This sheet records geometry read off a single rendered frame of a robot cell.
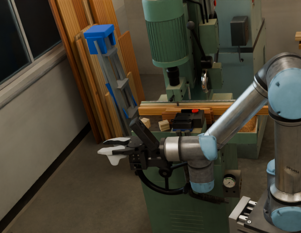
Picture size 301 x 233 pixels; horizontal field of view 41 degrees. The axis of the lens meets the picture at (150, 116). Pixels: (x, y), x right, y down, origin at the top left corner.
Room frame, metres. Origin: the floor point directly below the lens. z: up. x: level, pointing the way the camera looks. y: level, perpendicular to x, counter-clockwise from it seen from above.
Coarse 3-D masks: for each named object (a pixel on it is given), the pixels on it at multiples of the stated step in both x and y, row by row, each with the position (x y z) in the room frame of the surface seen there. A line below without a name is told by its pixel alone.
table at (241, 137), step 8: (152, 120) 1.75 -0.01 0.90; (160, 120) 1.73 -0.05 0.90; (152, 128) 1.67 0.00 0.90; (208, 128) 1.57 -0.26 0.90; (256, 128) 1.50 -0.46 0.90; (160, 136) 1.62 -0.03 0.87; (168, 136) 1.61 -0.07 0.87; (240, 136) 1.49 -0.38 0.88; (248, 136) 1.47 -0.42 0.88; (256, 136) 1.46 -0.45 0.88
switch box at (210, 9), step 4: (200, 0) 1.97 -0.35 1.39; (208, 0) 1.95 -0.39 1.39; (212, 0) 1.95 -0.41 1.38; (208, 4) 1.95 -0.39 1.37; (212, 4) 1.95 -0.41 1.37; (208, 8) 1.95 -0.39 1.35; (212, 8) 1.95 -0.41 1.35; (204, 12) 1.96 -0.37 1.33; (208, 12) 1.95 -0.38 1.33; (212, 12) 1.95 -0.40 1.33
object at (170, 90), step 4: (180, 80) 1.79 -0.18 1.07; (184, 80) 1.80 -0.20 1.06; (168, 84) 1.77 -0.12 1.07; (180, 84) 1.74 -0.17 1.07; (168, 88) 1.72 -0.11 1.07; (172, 88) 1.72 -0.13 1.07; (176, 88) 1.71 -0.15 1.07; (180, 88) 1.71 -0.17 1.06; (184, 88) 1.78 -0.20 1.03; (168, 92) 1.72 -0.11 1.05; (172, 92) 1.71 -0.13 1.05; (176, 92) 1.70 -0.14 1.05; (180, 92) 1.70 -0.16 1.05; (184, 92) 1.77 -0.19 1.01; (168, 96) 1.72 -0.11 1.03; (176, 96) 1.70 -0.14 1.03; (180, 96) 1.70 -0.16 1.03; (168, 100) 1.72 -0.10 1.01; (176, 100) 1.71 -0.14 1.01; (180, 100) 1.70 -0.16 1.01
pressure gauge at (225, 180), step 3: (228, 174) 1.47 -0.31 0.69; (231, 174) 1.47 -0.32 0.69; (225, 177) 1.46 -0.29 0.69; (228, 177) 1.45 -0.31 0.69; (231, 177) 1.45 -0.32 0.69; (234, 177) 1.46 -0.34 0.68; (225, 180) 1.46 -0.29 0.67; (228, 180) 1.45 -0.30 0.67; (231, 180) 1.45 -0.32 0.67; (234, 180) 1.44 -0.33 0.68; (225, 183) 1.46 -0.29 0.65; (231, 183) 1.45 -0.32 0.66; (234, 183) 1.44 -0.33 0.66; (228, 186) 1.45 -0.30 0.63; (231, 186) 1.45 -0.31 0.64
